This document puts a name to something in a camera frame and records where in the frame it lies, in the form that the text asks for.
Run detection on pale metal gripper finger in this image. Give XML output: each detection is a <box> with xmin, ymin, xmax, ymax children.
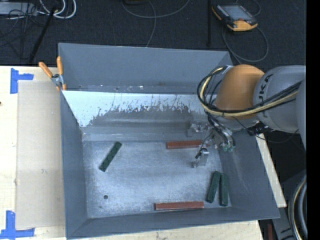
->
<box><xmin>191</xmin><ymin>148</ymin><xmax>210</xmax><ymax>169</ymax></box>
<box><xmin>186</xmin><ymin>122</ymin><xmax>207</xmax><ymax>138</ymax></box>

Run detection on black cylinder on white bracket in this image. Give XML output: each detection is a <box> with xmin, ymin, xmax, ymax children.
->
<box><xmin>246</xmin><ymin>122</ymin><xmax>269</xmax><ymax>136</ymax></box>

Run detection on dark green flat block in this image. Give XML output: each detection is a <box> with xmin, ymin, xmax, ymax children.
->
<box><xmin>205</xmin><ymin>170</ymin><xmax>222</xmax><ymax>204</ymax></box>
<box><xmin>219</xmin><ymin>173</ymin><xmax>230</xmax><ymax>207</ymax></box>
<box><xmin>98</xmin><ymin>141</ymin><xmax>123</xmax><ymax>173</ymax></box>

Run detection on red-brown flat block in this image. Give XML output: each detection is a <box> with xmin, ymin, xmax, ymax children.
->
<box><xmin>153</xmin><ymin>201</ymin><xmax>205</xmax><ymax>211</ymax></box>
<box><xmin>165</xmin><ymin>139</ymin><xmax>204</xmax><ymax>150</ymax></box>

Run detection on pale flat board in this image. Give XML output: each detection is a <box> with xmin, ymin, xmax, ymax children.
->
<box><xmin>14</xmin><ymin>80</ymin><xmax>66</xmax><ymax>231</ymax></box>

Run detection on grey metal bin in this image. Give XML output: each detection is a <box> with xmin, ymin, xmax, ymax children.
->
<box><xmin>57</xmin><ymin>42</ymin><xmax>281</xmax><ymax>240</ymax></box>

